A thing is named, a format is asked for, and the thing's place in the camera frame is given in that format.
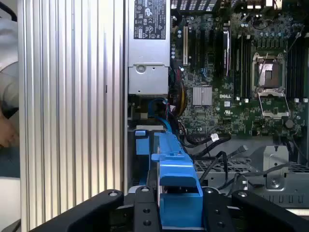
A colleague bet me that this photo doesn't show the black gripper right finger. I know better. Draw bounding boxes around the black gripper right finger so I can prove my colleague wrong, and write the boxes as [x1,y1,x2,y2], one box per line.
[202,187,309,232]

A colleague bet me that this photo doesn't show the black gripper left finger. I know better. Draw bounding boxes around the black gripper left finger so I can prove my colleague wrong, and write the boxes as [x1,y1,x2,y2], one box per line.
[28,186,163,232]

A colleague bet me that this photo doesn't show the hard disk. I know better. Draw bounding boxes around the hard disk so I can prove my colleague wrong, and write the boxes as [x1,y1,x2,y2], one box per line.
[151,131,204,231]

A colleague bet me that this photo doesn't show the metal disk bay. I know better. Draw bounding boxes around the metal disk bay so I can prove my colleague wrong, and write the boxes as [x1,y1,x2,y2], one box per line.
[193,145,309,208]

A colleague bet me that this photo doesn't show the black RAM slot row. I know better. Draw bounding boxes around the black RAM slot row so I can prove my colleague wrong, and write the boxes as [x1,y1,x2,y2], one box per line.
[233,36,253,103]
[286,36,309,103]

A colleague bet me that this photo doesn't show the white expansion slot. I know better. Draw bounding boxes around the white expansion slot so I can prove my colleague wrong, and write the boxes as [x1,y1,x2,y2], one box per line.
[183,26,189,66]

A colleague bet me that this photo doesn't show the person's hand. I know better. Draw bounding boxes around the person's hand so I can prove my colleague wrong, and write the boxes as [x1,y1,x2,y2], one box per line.
[0,112,20,148]

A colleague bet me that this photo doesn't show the black PC case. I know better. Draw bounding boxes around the black PC case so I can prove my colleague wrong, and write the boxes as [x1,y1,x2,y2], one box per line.
[122,0,309,213]

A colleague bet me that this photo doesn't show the green motherboard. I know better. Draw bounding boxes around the green motherboard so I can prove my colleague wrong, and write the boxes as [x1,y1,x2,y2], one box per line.
[170,9,309,140]

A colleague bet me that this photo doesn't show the silver chipset heatsink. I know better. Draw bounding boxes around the silver chipset heatsink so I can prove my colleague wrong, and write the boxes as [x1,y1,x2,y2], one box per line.
[192,86,213,106]

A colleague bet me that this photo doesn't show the silver power supply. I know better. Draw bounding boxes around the silver power supply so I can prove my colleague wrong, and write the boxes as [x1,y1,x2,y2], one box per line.
[127,0,171,95]

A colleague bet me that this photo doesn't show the metal socket cover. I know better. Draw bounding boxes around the metal socket cover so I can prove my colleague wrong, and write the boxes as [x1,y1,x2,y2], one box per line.
[257,88,290,119]

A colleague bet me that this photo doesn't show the CPU socket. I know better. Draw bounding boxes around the CPU socket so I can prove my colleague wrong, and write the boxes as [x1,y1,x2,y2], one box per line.
[252,54,287,91]

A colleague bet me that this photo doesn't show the thin metal locking lever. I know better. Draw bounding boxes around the thin metal locking lever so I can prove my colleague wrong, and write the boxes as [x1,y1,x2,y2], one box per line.
[286,25,305,53]

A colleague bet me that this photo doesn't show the person's white shirt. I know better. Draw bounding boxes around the person's white shirt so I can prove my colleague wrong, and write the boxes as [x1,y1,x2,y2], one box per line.
[0,0,19,116]

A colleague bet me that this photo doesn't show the thin black wire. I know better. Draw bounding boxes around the thin black wire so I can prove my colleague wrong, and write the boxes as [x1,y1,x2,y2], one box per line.
[200,151,266,191]

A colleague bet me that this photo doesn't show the blue plastic bay bracket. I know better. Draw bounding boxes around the blue plastic bay bracket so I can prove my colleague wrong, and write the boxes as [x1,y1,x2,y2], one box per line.
[134,130,148,155]

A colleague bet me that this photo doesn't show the black wire white plug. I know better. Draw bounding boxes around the black wire white plug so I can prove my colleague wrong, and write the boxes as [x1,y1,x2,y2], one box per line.
[183,132,232,148]

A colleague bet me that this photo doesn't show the blue data wire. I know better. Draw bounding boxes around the blue data wire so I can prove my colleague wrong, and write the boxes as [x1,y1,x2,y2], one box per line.
[147,98,173,133]

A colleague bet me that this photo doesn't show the yellow black wire bundle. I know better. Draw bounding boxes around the yellow black wire bundle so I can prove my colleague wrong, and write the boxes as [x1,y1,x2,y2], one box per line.
[169,67,188,116]

